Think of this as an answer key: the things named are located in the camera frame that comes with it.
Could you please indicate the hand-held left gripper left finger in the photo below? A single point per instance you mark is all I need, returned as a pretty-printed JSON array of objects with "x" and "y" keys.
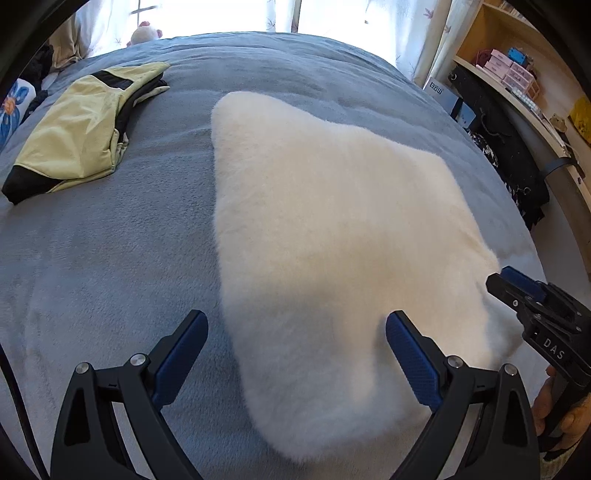
[{"x": 178, "y": 360}]

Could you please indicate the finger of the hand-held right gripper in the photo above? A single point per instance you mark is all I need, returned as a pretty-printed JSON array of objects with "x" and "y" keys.
[
  {"x": 503, "y": 290},
  {"x": 521, "y": 280}
]

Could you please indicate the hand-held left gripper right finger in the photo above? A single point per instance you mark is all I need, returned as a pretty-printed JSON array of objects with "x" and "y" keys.
[{"x": 411, "y": 360}]

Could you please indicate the white fluffy coat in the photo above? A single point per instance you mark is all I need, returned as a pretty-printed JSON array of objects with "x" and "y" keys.
[{"x": 332, "y": 230}]

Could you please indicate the person's right hand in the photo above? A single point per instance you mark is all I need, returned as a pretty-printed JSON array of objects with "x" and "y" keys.
[{"x": 540, "y": 401}]

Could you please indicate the grey-blue blanket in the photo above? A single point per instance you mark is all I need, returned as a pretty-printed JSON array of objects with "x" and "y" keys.
[{"x": 138, "y": 254}]

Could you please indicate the small blue box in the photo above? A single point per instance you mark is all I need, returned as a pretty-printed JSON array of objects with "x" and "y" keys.
[{"x": 466, "y": 115}]

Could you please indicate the yellow packet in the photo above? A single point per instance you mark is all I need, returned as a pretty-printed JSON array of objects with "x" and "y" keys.
[{"x": 581, "y": 115}]

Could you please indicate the stack of pink boxes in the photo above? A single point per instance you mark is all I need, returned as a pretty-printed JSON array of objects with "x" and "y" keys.
[{"x": 512, "y": 76}]

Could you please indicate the white printed box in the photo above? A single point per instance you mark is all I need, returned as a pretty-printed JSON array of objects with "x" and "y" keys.
[{"x": 441, "y": 92}]

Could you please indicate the yellow-green jacket black trim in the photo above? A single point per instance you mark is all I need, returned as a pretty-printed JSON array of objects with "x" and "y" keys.
[{"x": 74, "y": 134}]

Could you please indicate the wooden shelf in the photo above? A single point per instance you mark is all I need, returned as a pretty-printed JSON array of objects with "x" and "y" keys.
[{"x": 489, "y": 27}]

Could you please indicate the white floral curtain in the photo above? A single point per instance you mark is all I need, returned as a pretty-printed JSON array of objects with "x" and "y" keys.
[{"x": 411, "y": 32}]

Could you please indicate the blue floral pillow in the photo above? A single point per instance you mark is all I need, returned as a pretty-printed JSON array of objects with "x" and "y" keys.
[{"x": 14, "y": 110}]

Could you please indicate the black cloth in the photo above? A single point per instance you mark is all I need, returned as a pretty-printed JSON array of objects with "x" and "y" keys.
[{"x": 41, "y": 69}]

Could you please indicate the pink white plush toy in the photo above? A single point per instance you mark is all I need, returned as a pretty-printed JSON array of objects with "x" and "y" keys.
[{"x": 144, "y": 33}]

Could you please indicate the bright window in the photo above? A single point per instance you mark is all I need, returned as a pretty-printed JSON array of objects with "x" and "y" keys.
[{"x": 221, "y": 16}]

